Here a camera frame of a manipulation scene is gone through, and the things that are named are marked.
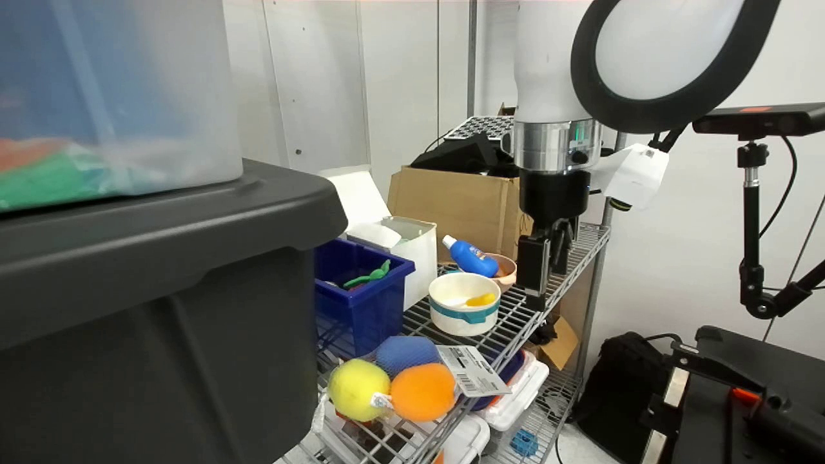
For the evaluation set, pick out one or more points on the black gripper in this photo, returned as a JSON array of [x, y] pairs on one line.
[[554, 196]]

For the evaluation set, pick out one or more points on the small yellow ball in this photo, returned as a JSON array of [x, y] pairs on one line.
[[480, 299]]

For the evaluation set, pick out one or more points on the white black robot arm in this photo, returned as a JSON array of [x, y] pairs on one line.
[[549, 61]]

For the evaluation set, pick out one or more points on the white pot teal band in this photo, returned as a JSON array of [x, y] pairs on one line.
[[455, 320]]

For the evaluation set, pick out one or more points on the orange plush ball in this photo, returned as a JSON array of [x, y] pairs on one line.
[[420, 393]]

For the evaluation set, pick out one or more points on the blue storage bin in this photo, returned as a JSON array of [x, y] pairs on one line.
[[365, 312]]

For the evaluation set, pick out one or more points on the yellow plush ball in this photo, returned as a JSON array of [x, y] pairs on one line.
[[356, 387]]

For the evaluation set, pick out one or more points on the dark grey storage tote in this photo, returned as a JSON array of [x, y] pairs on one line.
[[155, 343]]

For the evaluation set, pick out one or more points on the clear plastic bin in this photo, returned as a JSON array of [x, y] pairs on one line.
[[130, 87]]

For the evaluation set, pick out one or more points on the pink bowl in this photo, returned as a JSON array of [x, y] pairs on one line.
[[507, 272]]

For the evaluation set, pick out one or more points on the small open cardboard box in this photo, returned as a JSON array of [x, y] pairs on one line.
[[563, 343]]

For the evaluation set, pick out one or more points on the brown cardboard box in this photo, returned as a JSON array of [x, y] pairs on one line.
[[465, 210]]

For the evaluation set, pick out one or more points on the white open box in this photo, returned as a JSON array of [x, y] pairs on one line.
[[416, 249]]

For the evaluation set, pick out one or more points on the white printed card tag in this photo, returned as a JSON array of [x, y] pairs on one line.
[[469, 369]]

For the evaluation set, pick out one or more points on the white lidded container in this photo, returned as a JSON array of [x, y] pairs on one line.
[[518, 400]]

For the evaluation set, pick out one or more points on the grey grid keyboard panel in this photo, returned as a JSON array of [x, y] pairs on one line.
[[480, 129]]

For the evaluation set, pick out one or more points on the black backpack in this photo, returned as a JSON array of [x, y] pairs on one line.
[[619, 387]]

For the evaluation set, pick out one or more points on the green toy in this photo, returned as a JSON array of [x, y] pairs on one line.
[[370, 277]]

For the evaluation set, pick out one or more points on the blue spool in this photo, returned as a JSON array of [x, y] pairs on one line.
[[523, 444]]

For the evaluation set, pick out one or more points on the black cart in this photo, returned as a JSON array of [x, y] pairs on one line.
[[755, 369]]

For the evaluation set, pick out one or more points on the black camera stand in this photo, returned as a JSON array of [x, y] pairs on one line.
[[752, 223]]

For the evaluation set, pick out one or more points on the black camera bar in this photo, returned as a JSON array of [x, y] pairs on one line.
[[755, 120]]

